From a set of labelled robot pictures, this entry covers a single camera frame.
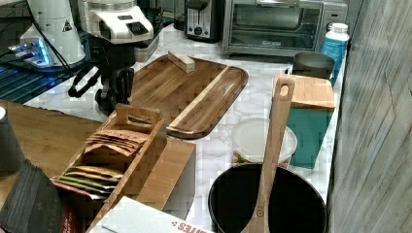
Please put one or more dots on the wooden tea bag caddy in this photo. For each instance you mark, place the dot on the wooden tea bag caddy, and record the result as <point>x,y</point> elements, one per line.
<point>136,167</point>

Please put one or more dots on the small wooden block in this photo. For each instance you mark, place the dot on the small wooden block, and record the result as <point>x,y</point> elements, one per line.
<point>181,60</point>

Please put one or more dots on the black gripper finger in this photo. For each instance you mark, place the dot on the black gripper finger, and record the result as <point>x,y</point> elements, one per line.
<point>126,82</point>
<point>107,97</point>

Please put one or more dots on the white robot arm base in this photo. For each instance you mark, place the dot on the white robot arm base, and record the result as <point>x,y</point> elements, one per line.
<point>52,40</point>

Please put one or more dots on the black silver toaster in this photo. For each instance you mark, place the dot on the black silver toaster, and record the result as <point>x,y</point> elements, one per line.
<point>204,20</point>

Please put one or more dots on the blue bottle white cap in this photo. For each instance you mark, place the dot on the blue bottle white cap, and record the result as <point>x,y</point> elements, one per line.
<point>334,46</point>

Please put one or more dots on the grey metal cup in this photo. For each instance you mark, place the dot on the grey metal cup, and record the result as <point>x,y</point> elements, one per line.
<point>313,64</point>

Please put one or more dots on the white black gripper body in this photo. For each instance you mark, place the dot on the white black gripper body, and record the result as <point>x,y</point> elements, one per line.
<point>119,22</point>

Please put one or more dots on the brown paper tea packets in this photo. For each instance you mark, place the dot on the brown paper tea packets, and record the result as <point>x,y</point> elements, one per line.
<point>125,142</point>

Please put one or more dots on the black round pan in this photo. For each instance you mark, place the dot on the black round pan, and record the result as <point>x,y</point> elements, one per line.
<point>295,205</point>

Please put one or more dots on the green yellow tea packets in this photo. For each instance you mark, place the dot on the green yellow tea packets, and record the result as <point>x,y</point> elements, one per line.
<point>93,179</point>

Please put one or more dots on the silver toaster oven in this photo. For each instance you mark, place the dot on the silver toaster oven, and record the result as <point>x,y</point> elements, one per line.
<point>279,27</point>

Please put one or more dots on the black textured pouch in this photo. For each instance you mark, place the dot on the black textured pouch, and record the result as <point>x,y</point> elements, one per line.
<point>33,205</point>

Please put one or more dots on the wooden spatula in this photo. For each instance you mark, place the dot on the wooden spatula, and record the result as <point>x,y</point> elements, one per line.
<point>281,103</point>

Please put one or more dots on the white paper box red print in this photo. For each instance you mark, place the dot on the white paper box red print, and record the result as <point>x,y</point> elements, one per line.
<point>130,216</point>

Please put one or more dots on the teal canister wooden lid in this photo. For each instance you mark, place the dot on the teal canister wooden lid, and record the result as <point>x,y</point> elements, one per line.
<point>313,104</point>

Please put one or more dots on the dark wooden serving tray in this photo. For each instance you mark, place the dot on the dark wooden serving tray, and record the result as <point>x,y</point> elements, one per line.
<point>191,103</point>

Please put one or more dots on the grey cylindrical cup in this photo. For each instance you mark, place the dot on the grey cylindrical cup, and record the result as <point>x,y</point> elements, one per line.
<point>11,155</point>

